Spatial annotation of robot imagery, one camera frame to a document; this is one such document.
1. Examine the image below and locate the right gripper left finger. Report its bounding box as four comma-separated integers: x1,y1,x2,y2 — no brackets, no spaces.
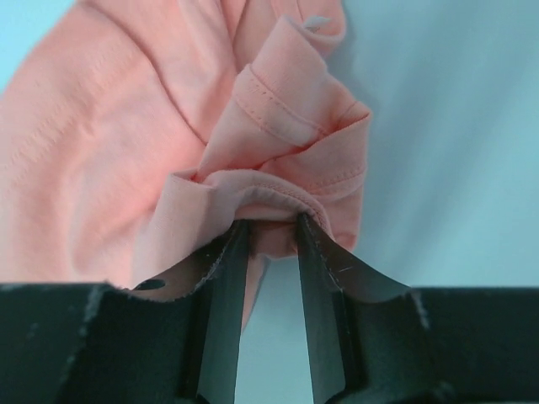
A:
133,220,250,403

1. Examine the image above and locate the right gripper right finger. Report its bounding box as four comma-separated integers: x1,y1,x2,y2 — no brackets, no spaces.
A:
296,214,409,403

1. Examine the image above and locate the pink t shirt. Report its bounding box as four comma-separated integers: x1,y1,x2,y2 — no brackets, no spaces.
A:
1,1,371,313

